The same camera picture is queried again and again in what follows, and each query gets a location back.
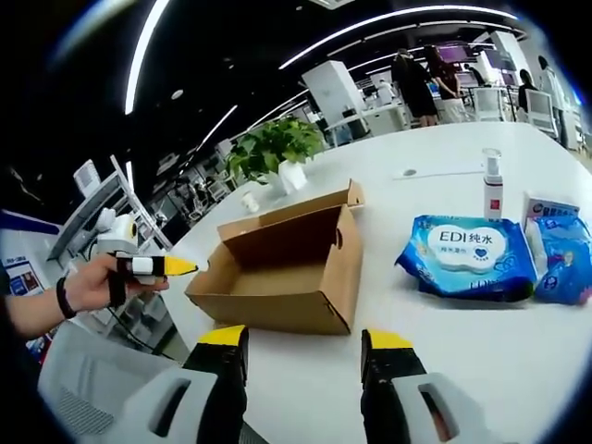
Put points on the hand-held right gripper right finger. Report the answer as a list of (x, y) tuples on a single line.
[(388, 370)]

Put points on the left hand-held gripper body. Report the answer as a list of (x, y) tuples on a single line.
[(118, 233)]

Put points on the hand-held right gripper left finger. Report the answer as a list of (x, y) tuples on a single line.
[(222, 365)]

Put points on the brown cardboard shoe box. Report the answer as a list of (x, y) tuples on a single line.
[(277, 305)]

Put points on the blue wet wipes soft item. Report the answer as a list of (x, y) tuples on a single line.
[(462, 259)]

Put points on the white pump bottle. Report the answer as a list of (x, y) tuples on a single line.
[(492, 199)]

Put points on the blue tissue pack soft item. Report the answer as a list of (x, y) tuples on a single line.
[(564, 268)]

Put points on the white blue medicine box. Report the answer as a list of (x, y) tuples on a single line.
[(550, 208)]

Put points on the person's left hand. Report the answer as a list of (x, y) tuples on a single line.
[(92, 287)]

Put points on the white metal rack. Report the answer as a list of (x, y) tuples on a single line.
[(102, 199)]

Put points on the black wristband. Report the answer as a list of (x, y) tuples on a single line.
[(65, 298)]

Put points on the blue framed display board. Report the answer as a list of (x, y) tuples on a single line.
[(23, 259)]

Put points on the light grey office chair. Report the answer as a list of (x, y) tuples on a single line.
[(92, 374)]

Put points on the white paper cup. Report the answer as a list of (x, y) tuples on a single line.
[(250, 202)]

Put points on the green potted plant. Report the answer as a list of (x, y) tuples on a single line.
[(273, 143)]

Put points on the long white ceiling light strip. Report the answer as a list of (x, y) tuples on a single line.
[(143, 51)]

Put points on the white table outlet panel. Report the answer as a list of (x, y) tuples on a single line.
[(439, 173)]

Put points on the white mesh office chair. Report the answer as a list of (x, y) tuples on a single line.
[(542, 111), (490, 104)]

